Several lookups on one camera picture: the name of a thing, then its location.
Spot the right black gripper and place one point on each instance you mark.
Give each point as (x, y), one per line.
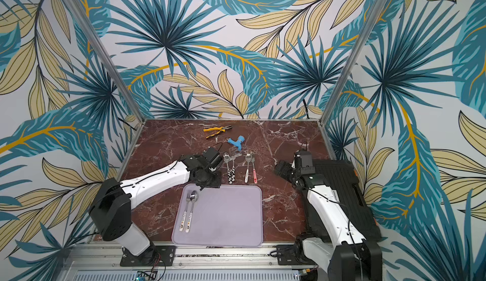
(283, 169)

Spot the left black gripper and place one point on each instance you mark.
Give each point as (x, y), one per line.
(216, 183)

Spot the spoon with white printed handle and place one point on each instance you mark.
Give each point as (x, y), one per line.
(193, 198)

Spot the fork with white printed handle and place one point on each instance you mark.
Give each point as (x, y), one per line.
(183, 220)

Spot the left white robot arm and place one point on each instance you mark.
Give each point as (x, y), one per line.
(112, 207)

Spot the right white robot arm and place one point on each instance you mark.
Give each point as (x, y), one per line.
(344, 261)

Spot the black tool case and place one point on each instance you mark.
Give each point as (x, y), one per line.
(335, 209)

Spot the yellow black pliers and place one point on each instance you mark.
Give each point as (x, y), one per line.
(216, 131)

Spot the lilac placemat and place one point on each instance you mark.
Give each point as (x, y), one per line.
(229, 216)

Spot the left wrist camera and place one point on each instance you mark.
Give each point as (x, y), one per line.
(213, 158)

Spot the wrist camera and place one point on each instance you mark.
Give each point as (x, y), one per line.
(213, 158)
(303, 159)

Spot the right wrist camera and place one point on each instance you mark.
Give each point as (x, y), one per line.
(303, 159)

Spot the spoon with checkered handle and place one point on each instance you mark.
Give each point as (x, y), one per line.
(227, 159)

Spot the fork with checkered handle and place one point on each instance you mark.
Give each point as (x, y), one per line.
(232, 180)

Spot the blue hose nozzle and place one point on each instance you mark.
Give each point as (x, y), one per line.
(237, 143)

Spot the fork with pink handle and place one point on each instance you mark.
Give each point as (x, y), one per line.
(255, 178)

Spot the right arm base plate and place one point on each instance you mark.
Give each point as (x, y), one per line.
(288, 255)

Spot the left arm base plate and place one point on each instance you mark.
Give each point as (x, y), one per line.
(154, 255)

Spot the aluminium front rail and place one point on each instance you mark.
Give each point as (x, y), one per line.
(100, 261)

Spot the aluminium frame post right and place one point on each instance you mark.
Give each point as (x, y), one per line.
(361, 41)

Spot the aluminium frame post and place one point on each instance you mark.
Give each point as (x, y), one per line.
(361, 41)
(83, 21)

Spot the aluminium frame post left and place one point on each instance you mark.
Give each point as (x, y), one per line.
(83, 21)

